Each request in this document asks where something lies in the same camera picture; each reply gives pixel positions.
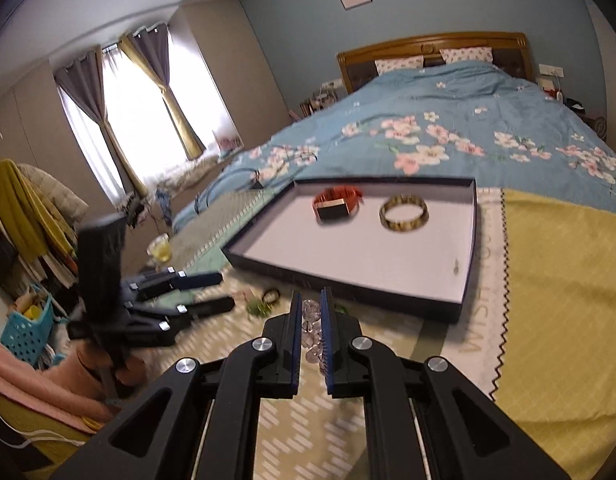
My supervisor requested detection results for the amber bangle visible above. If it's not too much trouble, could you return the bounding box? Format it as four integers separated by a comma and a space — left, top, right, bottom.
378, 194, 429, 233

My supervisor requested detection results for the floral pillow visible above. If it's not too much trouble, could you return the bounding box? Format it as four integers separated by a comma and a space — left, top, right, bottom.
374, 55, 425, 76
439, 47, 494, 64

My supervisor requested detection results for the yellow garment on rack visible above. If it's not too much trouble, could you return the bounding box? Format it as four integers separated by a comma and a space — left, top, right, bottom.
0, 159, 76, 272

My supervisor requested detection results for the person's left hand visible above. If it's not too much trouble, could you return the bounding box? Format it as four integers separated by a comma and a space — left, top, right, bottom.
76, 341, 147, 399

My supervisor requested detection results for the blue floral duvet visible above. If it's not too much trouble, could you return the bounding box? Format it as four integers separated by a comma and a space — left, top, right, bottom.
173, 61, 616, 231

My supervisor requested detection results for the yellow jelly cup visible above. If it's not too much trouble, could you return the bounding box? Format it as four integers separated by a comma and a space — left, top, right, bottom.
146, 233, 172, 264

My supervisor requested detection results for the green yellow bead pendant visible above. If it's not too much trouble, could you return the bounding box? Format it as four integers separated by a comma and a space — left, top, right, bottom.
246, 298, 272, 318

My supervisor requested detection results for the navy shallow box tray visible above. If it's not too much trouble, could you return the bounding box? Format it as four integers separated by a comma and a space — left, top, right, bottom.
222, 177, 478, 324

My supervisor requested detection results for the wooden headboard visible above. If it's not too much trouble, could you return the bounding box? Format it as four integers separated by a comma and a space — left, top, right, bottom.
337, 32, 535, 93

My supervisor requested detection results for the orange smartwatch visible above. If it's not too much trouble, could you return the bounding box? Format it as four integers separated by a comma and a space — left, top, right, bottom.
312, 185, 363, 223

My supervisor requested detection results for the blue plastic basket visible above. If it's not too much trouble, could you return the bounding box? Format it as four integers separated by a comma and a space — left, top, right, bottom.
0, 290, 54, 367

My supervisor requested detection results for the olive dash patterned cloth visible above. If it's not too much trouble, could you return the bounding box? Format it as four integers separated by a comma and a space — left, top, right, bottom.
132, 266, 429, 480

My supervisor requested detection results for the green grid cloth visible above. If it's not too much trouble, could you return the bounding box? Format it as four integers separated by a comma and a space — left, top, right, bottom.
184, 246, 227, 274

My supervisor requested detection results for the clear crystal bead bracelet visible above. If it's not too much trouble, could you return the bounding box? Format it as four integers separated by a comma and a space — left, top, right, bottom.
298, 299, 330, 373

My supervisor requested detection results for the yellow cloth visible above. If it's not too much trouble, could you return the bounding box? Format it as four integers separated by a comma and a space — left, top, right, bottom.
494, 190, 616, 479

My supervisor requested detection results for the right floral pillow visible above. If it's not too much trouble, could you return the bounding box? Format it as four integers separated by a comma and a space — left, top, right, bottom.
439, 47, 494, 64

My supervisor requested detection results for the left floral pillow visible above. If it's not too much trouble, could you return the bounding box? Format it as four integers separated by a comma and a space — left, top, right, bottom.
374, 55, 425, 76

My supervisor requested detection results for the beige patterned cloth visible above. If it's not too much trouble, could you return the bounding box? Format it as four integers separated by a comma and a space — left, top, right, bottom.
169, 190, 274, 271

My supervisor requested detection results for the black cable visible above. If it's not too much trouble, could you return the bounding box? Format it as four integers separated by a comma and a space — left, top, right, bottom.
194, 167, 265, 216

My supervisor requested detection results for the grey yellow curtain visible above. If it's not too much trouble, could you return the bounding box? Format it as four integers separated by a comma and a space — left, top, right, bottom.
54, 23, 207, 206

